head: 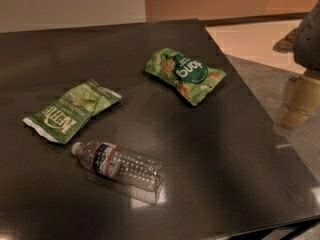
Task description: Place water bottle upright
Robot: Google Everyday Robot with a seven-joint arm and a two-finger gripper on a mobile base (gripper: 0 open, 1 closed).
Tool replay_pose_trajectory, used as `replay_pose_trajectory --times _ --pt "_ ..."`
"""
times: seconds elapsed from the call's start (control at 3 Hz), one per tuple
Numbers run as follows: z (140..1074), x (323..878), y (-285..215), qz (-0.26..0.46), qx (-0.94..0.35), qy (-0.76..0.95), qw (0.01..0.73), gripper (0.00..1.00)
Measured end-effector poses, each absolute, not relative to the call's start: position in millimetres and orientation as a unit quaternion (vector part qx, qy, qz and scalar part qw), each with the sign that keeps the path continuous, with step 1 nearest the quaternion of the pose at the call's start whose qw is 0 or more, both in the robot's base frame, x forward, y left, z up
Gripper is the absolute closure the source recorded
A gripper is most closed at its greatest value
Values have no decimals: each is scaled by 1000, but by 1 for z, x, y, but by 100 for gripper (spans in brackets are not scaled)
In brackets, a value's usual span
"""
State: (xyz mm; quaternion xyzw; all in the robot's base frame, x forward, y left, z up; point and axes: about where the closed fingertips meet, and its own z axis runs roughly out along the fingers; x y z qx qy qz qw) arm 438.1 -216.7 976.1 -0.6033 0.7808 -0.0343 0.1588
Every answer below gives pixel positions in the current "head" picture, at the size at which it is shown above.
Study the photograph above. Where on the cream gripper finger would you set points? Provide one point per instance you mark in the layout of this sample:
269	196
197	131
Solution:
302	102

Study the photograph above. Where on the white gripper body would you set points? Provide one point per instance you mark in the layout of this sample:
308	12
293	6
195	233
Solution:
308	40

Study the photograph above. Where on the clear plastic water bottle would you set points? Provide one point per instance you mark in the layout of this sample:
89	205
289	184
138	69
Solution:
135	174

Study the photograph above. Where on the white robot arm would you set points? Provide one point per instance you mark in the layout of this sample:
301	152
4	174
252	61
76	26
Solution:
304	43

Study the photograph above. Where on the green snack bag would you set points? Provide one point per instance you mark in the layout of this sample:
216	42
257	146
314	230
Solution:
191	78

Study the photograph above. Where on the green Kettle chip bag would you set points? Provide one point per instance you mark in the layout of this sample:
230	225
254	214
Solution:
60	121

